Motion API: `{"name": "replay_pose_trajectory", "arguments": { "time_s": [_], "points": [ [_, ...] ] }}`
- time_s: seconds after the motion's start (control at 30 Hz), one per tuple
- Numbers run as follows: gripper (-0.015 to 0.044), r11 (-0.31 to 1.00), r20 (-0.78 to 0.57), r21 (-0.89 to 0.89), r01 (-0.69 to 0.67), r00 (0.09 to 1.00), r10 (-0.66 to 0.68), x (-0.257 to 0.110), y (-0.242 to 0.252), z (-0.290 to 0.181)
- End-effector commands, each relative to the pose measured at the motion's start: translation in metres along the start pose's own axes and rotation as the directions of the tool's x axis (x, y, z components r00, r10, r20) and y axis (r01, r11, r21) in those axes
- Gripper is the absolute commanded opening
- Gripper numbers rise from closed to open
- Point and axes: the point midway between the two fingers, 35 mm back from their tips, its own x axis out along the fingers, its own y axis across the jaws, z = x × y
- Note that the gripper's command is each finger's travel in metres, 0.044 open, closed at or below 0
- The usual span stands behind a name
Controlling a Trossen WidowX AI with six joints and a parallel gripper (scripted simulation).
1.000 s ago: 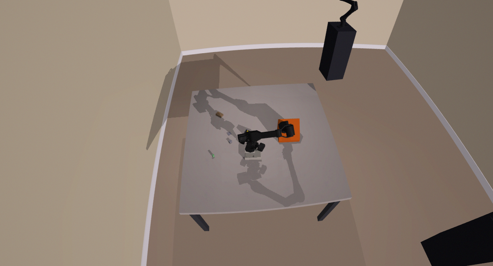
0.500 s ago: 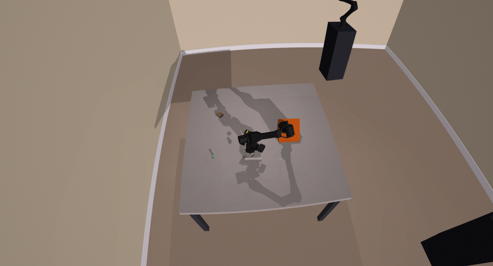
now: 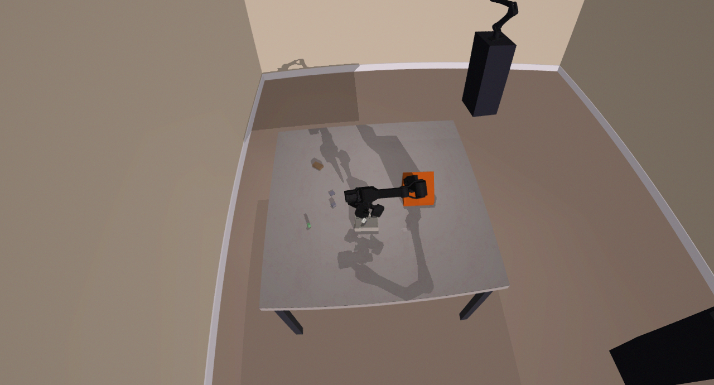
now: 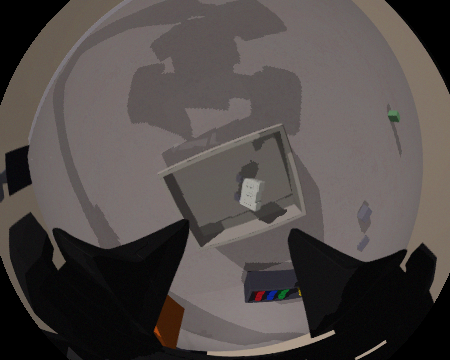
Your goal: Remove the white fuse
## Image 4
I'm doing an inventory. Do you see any small green block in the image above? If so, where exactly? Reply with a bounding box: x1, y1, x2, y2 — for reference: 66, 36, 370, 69
388, 109, 401, 123

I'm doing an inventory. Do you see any green fuse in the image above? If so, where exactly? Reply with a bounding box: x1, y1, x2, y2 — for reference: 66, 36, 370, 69
277, 288, 290, 299

